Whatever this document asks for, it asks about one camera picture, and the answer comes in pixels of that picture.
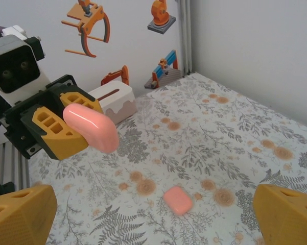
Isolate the white tissue box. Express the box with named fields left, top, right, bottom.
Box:
left=88, top=81, right=138, bottom=126

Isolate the orange claw gripper wall sticker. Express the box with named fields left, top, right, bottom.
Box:
left=61, top=0, right=110, bottom=58

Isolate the pink earbud charging case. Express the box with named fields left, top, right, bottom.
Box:
left=63, top=103, right=120, bottom=154
left=163, top=185, right=194, bottom=215

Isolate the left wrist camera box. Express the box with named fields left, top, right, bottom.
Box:
left=0, top=24, right=53, bottom=107

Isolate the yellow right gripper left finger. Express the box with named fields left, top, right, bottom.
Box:
left=0, top=185, right=58, bottom=245

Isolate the aluminium slotted base frame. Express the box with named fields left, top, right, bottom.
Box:
left=0, top=141, right=31, bottom=191

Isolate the blue gantry wall sticker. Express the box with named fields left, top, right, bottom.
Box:
left=144, top=50, right=182, bottom=89

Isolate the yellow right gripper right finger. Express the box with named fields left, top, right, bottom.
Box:
left=252, top=183, right=307, bottom=245

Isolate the floral patterned table mat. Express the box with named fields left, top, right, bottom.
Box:
left=28, top=72, right=307, bottom=245

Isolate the aluminium corner post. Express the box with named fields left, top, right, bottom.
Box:
left=178, top=0, right=195, bottom=77

